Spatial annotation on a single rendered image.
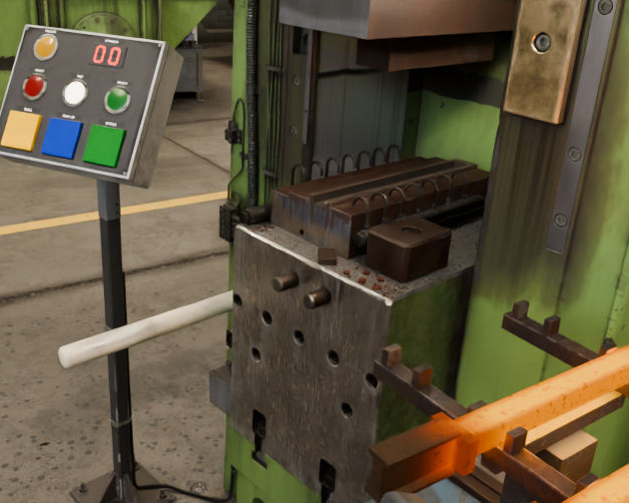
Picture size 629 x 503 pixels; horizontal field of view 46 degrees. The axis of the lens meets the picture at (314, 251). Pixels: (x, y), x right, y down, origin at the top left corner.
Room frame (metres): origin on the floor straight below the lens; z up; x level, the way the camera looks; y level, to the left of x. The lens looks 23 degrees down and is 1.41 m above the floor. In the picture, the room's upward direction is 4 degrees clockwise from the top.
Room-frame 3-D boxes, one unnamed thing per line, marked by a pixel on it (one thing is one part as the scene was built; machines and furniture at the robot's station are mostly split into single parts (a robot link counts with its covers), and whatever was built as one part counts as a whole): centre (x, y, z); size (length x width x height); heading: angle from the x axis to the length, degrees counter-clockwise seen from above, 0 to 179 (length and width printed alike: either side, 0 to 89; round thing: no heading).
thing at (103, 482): (1.54, 0.47, 0.05); 0.22 x 0.22 x 0.09; 45
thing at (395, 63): (1.35, -0.18, 1.24); 0.30 x 0.07 x 0.06; 135
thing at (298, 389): (1.31, -0.18, 0.69); 0.56 x 0.38 x 0.45; 135
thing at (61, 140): (1.41, 0.51, 1.01); 0.07 x 0.05 x 0.07; 70
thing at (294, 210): (1.34, -0.13, 0.96); 0.42 x 0.20 x 0.09; 135
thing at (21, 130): (1.45, 0.61, 1.01); 0.07 x 0.05 x 0.07; 70
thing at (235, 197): (1.54, 0.19, 0.80); 0.06 x 0.03 x 0.14; 45
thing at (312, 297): (1.06, -0.01, 0.87); 0.04 x 0.03 x 0.03; 135
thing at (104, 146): (1.38, 0.42, 1.01); 0.07 x 0.05 x 0.07; 70
